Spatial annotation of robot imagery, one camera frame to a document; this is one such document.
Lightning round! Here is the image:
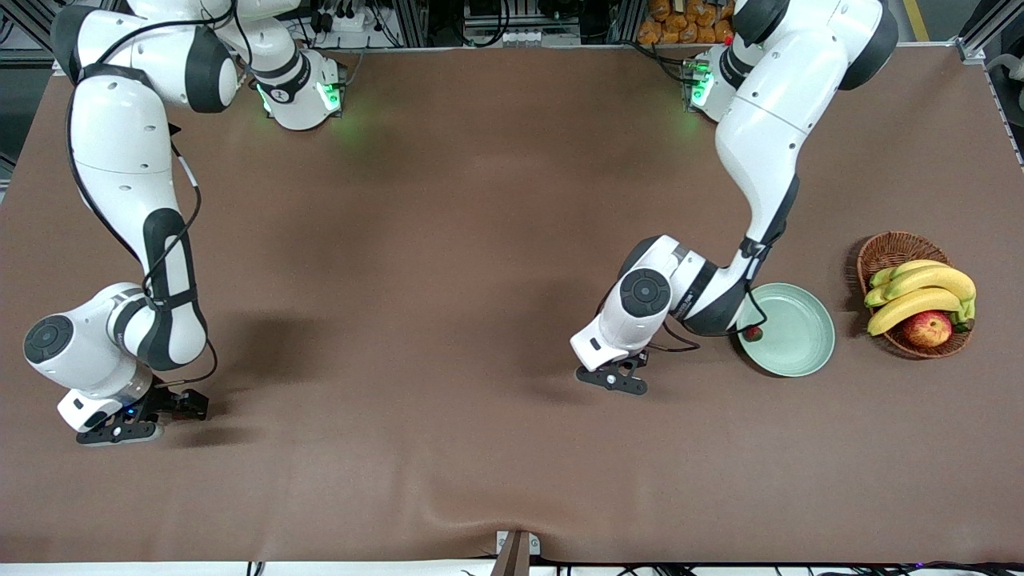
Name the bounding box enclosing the large table cover mat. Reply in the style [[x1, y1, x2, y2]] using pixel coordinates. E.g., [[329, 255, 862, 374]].
[[0, 44, 1024, 565]]

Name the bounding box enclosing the pale green round plate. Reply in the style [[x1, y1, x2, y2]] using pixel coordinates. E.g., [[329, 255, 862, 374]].
[[735, 282, 836, 378]]

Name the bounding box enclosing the brown wicker basket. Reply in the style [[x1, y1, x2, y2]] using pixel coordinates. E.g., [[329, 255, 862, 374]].
[[856, 231, 974, 359]]

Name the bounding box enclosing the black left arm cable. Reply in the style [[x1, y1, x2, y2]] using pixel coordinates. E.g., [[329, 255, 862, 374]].
[[648, 236, 773, 354]]

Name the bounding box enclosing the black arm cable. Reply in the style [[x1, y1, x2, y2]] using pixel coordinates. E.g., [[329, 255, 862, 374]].
[[64, 0, 241, 389], [648, 236, 773, 354]]

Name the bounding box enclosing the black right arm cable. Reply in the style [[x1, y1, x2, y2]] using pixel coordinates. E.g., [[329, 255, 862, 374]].
[[64, 0, 241, 389]]

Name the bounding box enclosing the white power strip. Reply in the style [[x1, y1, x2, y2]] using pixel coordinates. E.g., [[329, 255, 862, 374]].
[[324, 8, 377, 33]]

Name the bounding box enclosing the red yellow apple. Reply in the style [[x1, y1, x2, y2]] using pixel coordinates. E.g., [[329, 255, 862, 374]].
[[902, 310, 954, 349]]

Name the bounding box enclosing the aluminium frame profile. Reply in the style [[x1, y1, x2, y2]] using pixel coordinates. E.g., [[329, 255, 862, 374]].
[[956, 0, 1024, 66]]

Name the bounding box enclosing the grey metal camera bracket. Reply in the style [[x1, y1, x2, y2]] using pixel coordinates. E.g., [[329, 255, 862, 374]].
[[490, 530, 542, 576]]

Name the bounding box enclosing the long yellow banana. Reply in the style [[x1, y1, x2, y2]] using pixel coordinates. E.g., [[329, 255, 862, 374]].
[[882, 266, 978, 303], [867, 288, 964, 337]]

